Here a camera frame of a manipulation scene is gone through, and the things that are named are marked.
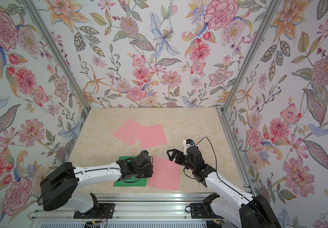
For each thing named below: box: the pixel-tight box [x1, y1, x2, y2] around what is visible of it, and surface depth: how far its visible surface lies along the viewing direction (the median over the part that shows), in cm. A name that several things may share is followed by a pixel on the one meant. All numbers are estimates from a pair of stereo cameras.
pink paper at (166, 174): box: [147, 155, 181, 191], surface depth 85 cm
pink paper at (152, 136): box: [139, 123, 168, 150], surface depth 109 cm
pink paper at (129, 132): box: [113, 118, 143, 146], surface depth 113 cm
